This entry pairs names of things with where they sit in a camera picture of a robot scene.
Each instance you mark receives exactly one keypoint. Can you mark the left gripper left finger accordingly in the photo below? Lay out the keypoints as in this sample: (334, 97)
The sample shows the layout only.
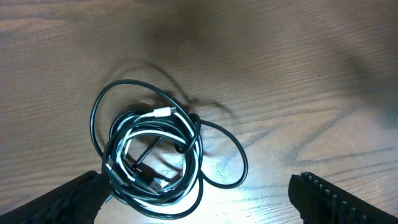
(77, 201)

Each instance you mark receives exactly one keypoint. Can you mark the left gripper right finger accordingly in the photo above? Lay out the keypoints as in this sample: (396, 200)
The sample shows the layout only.
(319, 201)

